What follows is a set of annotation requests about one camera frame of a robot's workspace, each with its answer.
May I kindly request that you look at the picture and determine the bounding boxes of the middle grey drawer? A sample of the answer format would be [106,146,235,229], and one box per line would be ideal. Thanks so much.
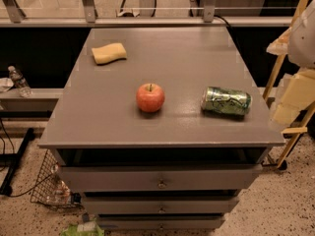
[83,197,239,214]

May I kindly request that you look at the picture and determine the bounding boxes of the grey drawer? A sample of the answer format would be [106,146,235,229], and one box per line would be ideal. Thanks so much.
[58,164,262,192]
[97,216,224,230]
[83,197,239,214]

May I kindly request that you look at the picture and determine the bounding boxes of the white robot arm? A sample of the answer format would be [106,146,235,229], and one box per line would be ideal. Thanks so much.
[287,0,315,68]

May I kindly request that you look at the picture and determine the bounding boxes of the green wipes packet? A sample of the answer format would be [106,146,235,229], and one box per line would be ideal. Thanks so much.
[60,221,104,236]

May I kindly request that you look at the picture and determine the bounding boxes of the grey drawer cabinet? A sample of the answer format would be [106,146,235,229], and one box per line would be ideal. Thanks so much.
[40,28,284,230]

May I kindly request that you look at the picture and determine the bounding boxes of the bottom grey drawer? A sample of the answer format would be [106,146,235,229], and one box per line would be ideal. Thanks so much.
[97,216,224,230]

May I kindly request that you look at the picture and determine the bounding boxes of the yellow wooden ladder frame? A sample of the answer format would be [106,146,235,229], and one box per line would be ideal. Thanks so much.
[263,0,315,170]

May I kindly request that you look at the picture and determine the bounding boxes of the top grey drawer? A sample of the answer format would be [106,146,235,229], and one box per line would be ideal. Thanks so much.
[58,164,262,192]

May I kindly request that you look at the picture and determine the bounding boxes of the clear plastic water bottle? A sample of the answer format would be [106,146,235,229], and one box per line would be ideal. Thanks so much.
[8,66,32,97]

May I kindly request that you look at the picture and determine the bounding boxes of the red apple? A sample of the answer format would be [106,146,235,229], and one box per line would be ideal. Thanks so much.
[136,84,165,113]

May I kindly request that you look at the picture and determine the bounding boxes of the wire mesh basket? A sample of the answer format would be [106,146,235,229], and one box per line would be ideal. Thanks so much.
[31,150,81,210]

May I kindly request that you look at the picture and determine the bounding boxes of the green soda can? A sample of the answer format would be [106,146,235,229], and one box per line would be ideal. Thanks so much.
[201,87,252,116]

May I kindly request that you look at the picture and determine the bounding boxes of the grey window rail ledge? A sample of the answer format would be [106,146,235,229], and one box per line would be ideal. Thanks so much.
[0,17,291,28]

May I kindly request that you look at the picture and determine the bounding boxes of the black metal stand leg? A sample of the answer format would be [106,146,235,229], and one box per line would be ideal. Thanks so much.
[0,128,34,197]

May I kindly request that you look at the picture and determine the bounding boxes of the yellow sponge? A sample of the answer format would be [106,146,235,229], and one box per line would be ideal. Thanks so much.
[92,43,127,65]

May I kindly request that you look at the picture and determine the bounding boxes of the yellow foam block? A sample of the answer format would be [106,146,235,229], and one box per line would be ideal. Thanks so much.
[271,68,315,127]

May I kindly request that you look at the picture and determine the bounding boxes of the black cable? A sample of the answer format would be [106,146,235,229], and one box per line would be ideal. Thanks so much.
[214,14,244,56]

